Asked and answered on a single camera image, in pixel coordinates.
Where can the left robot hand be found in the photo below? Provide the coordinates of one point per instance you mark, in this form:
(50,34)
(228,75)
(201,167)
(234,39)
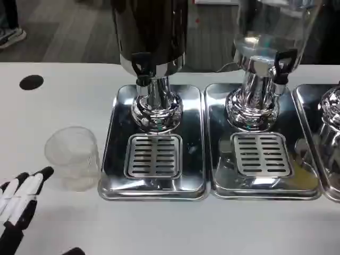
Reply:
(29,186)

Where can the clear ribbed glass cup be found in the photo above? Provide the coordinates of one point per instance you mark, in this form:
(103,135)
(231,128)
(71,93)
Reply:
(77,164)

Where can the black round counter grommet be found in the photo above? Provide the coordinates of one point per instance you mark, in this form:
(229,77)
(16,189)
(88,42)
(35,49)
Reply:
(31,82)

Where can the slotted steel drip grid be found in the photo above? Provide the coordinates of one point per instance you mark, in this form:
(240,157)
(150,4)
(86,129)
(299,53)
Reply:
(259,155)
(154,156)

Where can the person's shoe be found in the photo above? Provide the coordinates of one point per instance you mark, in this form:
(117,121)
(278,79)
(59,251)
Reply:
(10,37)

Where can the black dispenser tap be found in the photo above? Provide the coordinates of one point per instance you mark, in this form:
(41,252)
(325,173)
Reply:
(282,79)
(142,79)

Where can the steel drip tray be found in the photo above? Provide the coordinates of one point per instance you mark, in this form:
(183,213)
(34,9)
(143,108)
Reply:
(305,106)
(194,148)
(300,180)

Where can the person's leg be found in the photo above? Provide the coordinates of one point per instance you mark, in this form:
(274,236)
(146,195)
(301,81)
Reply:
(10,13)

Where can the dark drink dispenser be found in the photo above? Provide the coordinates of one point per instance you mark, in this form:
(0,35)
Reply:
(148,26)

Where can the clear drink dispenser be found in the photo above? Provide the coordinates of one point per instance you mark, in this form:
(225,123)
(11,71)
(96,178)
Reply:
(252,69)

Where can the chrome dispenser base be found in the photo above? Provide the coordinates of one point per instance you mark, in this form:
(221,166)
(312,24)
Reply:
(330,125)

